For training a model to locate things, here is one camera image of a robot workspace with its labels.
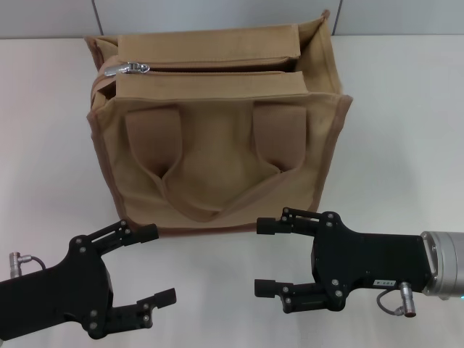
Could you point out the khaki canvas food bag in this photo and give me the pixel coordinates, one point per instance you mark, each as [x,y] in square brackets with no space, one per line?
[217,145]

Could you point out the silver metal zipper pull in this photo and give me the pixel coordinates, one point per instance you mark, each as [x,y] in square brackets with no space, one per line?
[127,68]

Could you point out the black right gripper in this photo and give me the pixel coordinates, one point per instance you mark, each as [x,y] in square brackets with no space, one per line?
[362,257]

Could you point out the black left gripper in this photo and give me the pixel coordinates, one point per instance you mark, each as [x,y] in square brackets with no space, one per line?
[72,282]

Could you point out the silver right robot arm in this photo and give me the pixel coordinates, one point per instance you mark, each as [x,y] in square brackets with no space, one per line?
[447,261]

